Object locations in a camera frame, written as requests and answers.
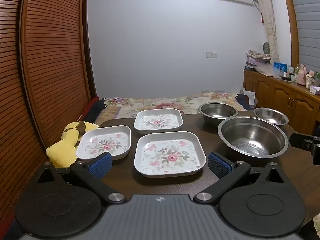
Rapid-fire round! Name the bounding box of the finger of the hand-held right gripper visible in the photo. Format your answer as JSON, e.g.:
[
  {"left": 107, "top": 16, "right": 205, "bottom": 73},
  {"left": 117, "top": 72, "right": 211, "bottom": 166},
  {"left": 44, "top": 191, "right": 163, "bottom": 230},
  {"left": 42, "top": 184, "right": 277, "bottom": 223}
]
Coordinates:
[{"left": 289, "top": 132, "right": 320, "bottom": 166}]

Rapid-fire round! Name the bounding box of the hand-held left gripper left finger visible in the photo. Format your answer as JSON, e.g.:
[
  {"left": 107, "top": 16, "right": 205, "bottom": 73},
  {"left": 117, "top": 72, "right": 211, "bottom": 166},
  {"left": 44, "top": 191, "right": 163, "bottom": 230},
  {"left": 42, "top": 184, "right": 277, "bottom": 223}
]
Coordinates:
[{"left": 35, "top": 152, "right": 127, "bottom": 204}]

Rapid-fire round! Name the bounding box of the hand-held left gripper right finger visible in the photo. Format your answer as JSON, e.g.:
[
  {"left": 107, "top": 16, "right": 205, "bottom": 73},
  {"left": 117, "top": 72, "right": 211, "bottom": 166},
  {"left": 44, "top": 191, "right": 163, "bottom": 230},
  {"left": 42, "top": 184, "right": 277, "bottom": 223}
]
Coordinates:
[{"left": 194, "top": 152, "right": 285, "bottom": 204}]

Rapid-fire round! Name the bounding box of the white floral square plate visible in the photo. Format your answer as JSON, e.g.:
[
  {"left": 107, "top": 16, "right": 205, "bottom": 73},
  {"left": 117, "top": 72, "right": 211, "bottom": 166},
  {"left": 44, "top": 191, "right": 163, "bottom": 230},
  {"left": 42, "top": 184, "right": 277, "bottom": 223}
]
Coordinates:
[
  {"left": 134, "top": 132, "right": 207, "bottom": 178},
  {"left": 76, "top": 125, "right": 131, "bottom": 161},
  {"left": 134, "top": 109, "right": 184, "bottom": 135}
]

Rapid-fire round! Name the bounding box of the small flared steel bowl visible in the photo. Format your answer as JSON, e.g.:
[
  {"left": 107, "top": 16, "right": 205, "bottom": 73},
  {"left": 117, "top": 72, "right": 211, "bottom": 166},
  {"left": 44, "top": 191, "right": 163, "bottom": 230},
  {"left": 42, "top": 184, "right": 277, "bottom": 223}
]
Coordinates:
[{"left": 253, "top": 107, "right": 289, "bottom": 126}]

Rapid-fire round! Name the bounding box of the large steel bowl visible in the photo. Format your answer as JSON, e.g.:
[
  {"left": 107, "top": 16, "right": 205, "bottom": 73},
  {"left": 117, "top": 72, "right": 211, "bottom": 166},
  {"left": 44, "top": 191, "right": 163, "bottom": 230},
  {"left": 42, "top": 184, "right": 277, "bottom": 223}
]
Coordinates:
[{"left": 217, "top": 116, "right": 289, "bottom": 158}]

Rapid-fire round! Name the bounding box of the medium deep steel bowl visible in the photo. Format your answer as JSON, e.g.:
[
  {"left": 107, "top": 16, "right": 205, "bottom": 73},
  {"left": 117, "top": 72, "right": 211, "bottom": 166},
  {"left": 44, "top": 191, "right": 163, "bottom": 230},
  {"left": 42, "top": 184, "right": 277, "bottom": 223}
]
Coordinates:
[{"left": 198, "top": 102, "right": 238, "bottom": 128}]

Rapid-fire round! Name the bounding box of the yellow plush toy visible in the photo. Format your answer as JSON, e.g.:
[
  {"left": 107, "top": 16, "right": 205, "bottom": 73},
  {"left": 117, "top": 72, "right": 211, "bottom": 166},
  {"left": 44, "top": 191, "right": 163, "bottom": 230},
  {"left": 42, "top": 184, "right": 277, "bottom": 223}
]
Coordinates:
[{"left": 46, "top": 121, "right": 99, "bottom": 168}]

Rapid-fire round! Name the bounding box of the wooden cabinet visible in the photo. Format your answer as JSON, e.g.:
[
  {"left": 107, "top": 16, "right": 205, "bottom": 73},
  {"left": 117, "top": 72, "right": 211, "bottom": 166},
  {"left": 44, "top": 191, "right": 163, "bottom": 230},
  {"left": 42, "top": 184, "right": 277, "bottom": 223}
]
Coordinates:
[{"left": 244, "top": 69, "right": 320, "bottom": 136}]

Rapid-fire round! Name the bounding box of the dark red and navy clothing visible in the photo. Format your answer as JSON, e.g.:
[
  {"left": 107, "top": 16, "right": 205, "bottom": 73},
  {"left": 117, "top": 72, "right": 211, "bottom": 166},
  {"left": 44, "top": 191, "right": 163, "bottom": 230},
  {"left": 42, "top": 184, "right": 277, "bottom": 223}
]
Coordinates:
[{"left": 77, "top": 96, "right": 107, "bottom": 125}]

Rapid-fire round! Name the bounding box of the pink bottle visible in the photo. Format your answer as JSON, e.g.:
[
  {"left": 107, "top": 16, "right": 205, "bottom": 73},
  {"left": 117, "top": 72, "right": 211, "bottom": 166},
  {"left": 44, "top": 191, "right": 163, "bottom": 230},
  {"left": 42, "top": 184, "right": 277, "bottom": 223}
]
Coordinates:
[{"left": 297, "top": 64, "right": 308, "bottom": 86}]

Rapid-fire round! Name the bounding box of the white paper bag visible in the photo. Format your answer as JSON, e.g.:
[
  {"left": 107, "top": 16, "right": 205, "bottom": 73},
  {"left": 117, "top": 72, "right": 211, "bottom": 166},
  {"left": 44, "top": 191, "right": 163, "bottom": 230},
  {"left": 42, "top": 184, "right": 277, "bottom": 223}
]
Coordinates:
[{"left": 241, "top": 87, "right": 257, "bottom": 106}]

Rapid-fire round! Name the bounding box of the clear plastic bag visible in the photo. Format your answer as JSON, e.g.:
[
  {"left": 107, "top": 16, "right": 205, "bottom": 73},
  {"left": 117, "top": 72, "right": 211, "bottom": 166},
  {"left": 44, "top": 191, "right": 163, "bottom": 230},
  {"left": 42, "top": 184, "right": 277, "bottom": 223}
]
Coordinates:
[{"left": 257, "top": 65, "right": 286, "bottom": 78}]

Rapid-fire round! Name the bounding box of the floral bedspread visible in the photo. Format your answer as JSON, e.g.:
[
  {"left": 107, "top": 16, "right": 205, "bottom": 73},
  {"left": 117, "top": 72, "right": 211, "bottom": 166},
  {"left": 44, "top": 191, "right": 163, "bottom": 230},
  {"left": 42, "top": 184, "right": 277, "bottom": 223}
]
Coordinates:
[{"left": 96, "top": 92, "right": 247, "bottom": 119}]

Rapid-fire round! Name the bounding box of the pile of folded cloths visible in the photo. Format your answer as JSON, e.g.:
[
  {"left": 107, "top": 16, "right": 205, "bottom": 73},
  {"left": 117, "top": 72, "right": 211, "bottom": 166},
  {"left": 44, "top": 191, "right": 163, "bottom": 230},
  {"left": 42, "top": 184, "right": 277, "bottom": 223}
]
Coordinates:
[{"left": 246, "top": 49, "right": 272, "bottom": 68}]

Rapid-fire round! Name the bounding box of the wooden louvered wardrobe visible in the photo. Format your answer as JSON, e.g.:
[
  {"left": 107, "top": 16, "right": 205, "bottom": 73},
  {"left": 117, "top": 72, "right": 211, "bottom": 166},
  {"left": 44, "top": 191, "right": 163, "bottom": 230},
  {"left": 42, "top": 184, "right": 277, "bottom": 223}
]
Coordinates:
[{"left": 0, "top": 0, "right": 98, "bottom": 230}]

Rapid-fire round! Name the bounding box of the cream patterned curtain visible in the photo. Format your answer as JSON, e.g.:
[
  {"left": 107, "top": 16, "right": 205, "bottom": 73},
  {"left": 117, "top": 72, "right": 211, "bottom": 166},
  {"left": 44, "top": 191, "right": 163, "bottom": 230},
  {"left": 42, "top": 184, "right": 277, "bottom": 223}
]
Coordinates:
[{"left": 251, "top": 0, "right": 279, "bottom": 68}]

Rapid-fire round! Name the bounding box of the wooden window frame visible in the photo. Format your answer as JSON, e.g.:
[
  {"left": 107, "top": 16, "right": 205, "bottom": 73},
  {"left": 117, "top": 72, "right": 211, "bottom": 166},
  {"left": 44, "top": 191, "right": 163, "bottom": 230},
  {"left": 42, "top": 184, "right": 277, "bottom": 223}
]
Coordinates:
[{"left": 280, "top": 0, "right": 302, "bottom": 67}]

